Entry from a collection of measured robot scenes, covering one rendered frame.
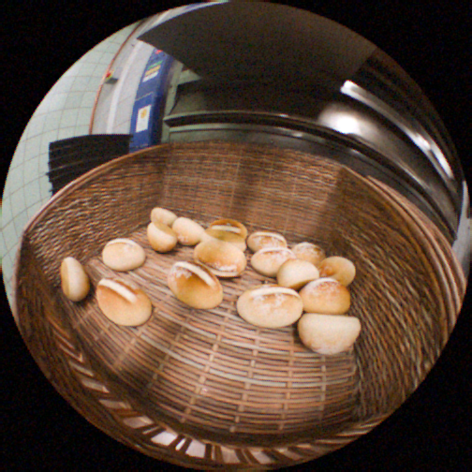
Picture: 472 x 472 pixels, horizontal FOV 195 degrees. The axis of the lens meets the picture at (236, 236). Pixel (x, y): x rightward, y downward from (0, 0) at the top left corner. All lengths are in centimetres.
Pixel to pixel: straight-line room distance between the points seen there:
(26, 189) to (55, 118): 49
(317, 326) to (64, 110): 154
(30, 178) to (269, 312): 137
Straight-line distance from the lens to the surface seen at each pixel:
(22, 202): 131
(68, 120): 138
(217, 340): 20
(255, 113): 42
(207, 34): 52
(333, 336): 19
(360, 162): 51
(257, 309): 18
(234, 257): 22
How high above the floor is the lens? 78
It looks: 28 degrees down
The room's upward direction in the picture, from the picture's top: 8 degrees clockwise
